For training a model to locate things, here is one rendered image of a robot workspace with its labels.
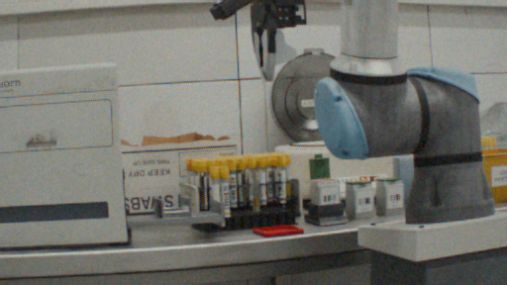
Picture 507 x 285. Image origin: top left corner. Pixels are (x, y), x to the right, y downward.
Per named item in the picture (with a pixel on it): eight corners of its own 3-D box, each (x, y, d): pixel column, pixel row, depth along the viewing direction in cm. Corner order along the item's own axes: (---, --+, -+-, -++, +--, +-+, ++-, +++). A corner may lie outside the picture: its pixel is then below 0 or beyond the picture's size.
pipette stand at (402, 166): (402, 210, 199) (402, 158, 199) (390, 206, 206) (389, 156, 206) (446, 205, 202) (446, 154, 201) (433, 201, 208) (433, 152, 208)
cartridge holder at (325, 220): (320, 227, 186) (320, 206, 185) (303, 221, 194) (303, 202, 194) (348, 223, 187) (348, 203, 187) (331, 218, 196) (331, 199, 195)
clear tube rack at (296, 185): (197, 226, 195) (195, 186, 195) (182, 220, 205) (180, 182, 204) (302, 216, 201) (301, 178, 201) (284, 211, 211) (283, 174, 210)
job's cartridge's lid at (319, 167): (309, 153, 192) (308, 154, 193) (311, 180, 192) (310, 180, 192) (329, 152, 193) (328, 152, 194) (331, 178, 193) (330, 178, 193)
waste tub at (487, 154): (479, 206, 195) (478, 155, 195) (449, 200, 208) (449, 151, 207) (531, 199, 199) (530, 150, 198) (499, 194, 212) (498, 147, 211)
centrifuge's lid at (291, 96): (268, 47, 237) (261, 53, 245) (276, 161, 235) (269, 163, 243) (359, 46, 240) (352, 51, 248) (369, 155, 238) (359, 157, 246)
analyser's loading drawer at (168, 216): (106, 234, 172) (103, 203, 172) (99, 229, 179) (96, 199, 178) (225, 226, 178) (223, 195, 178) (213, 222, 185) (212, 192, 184)
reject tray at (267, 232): (265, 237, 176) (265, 233, 176) (253, 233, 183) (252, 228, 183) (304, 234, 178) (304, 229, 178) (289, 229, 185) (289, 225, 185)
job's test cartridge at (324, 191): (320, 217, 188) (319, 181, 187) (311, 214, 192) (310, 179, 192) (340, 215, 189) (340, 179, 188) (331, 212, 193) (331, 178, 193)
